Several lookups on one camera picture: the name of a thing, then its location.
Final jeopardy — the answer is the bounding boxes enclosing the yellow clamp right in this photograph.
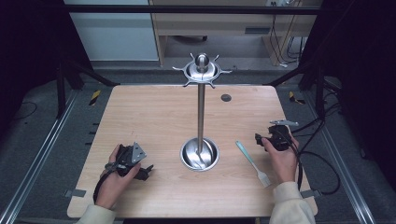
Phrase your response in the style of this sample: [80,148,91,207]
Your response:
[288,91,306,106]

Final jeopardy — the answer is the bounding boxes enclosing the white cabinet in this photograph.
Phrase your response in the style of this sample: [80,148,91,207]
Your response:
[63,0,160,62]

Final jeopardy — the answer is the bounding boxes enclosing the black frame crossbar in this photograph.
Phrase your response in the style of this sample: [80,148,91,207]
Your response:
[61,4,325,16]

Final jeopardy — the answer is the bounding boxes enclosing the black floor cables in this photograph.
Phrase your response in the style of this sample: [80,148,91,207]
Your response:
[290,79,344,138]

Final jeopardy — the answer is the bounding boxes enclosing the person's right hand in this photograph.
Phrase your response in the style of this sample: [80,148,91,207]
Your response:
[261,136,301,185]

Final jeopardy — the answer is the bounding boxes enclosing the yellow clamp left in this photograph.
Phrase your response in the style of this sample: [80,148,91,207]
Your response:
[88,89,103,106]

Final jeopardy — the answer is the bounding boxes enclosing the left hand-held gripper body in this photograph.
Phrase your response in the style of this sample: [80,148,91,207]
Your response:
[115,141,148,177]

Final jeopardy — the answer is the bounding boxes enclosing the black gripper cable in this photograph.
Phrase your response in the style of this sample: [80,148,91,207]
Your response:
[279,123,342,196]
[92,161,121,205]

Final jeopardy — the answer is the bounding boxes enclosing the fork with teal handle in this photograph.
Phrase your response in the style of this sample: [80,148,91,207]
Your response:
[234,140,272,189]

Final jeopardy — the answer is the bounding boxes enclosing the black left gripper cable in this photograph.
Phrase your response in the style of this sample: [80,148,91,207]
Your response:
[92,161,121,205]

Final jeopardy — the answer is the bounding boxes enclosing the light wooden desk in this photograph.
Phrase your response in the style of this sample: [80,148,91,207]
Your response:
[148,0,323,67]

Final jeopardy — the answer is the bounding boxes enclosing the black frame leg strut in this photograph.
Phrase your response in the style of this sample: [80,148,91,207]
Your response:
[262,61,327,119]
[55,57,120,119]

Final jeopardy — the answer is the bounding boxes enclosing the stainless steel utensil hanging rack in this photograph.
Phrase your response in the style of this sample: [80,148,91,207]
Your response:
[171,51,233,173]

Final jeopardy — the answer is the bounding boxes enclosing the black cables under desk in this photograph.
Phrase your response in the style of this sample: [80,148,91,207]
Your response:
[268,1,307,68]

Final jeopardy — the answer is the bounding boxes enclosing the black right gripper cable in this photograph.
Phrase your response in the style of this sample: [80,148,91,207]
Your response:
[279,123,342,196]

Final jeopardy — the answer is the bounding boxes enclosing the person's left hand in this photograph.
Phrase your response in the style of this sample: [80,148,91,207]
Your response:
[94,144,143,211]

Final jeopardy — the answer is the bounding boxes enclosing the grey table edge bracket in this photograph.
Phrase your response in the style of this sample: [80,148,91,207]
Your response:
[300,189,322,200]
[64,189,87,199]

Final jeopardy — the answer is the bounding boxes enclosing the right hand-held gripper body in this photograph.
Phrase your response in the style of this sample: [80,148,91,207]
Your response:
[266,119,301,153]

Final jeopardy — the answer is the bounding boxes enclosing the aluminium floor rail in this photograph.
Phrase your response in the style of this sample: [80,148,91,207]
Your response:
[302,90,377,224]
[0,90,80,224]

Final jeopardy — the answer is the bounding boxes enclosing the yellow clamp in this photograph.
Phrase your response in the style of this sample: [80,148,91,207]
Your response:
[88,89,103,106]
[288,91,306,106]

